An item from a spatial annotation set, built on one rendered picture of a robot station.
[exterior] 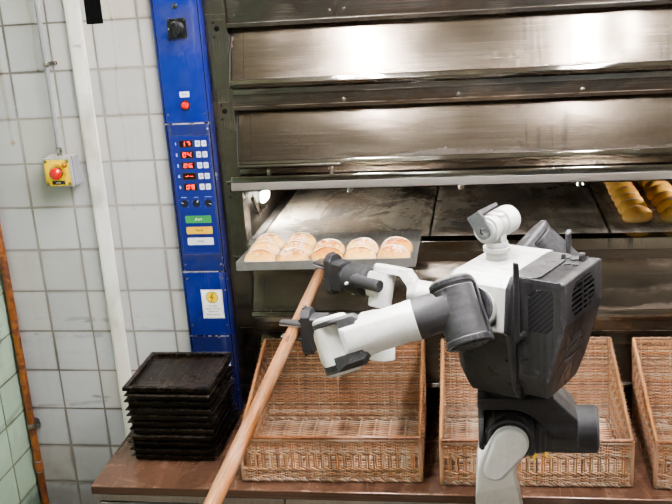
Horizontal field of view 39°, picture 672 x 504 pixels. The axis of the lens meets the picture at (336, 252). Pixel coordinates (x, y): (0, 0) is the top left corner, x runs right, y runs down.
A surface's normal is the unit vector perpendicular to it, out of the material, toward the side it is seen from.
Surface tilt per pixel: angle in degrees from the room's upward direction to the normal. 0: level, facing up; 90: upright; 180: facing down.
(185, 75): 90
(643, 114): 70
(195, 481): 0
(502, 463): 90
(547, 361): 90
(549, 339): 90
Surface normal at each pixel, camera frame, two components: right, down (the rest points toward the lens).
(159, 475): -0.06, -0.95
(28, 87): -0.15, 0.30
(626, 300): -0.14, -0.04
